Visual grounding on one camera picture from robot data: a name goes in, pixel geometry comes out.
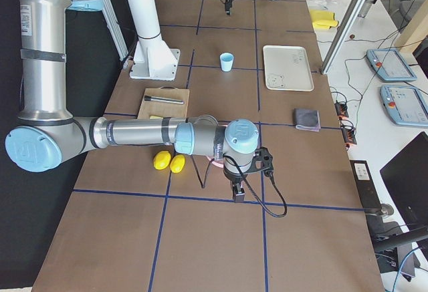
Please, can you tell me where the light blue plastic cup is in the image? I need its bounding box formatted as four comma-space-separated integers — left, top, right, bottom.
219, 52, 234, 72

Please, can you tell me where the yellow lemon lower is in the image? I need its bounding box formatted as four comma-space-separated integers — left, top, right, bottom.
169, 154, 186, 174

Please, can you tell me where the yellow lemon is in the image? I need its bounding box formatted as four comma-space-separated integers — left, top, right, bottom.
153, 150, 171, 170
169, 154, 186, 174

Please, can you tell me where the pink bowl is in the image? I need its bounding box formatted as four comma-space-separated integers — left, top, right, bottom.
207, 125, 227, 168

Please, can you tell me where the yellow lemon upper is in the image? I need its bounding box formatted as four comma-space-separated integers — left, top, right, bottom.
153, 150, 171, 170

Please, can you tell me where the cream bear serving tray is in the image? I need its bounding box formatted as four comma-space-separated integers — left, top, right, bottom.
263, 45, 314, 92

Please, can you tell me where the grey folded cloth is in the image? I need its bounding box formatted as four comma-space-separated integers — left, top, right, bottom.
294, 108, 320, 132

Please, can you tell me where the wooden cutting board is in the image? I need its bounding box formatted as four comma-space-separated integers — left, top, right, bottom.
137, 88, 190, 119

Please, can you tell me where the black monitor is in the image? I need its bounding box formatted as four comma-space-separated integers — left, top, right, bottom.
381, 132, 428, 225

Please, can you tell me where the teach pendant far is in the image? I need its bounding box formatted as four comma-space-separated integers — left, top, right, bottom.
366, 47, 417, 82

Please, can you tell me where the teach pendant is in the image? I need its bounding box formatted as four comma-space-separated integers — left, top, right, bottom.
366, 47, 417, 82
380, 86, 427, 127

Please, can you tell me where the teach pendant near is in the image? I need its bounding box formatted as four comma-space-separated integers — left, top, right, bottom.
380, 86, 427, 127

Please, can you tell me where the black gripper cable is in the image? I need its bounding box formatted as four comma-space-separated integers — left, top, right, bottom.
190, 154, 288, 218

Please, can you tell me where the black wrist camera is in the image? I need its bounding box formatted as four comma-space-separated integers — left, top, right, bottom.
251, 146, 274, 178

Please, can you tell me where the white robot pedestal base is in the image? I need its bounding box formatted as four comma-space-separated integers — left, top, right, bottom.
128, 0, 181, 81

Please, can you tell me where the aluminium frame post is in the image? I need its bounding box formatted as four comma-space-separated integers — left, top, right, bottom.
320, 0, 365, 74

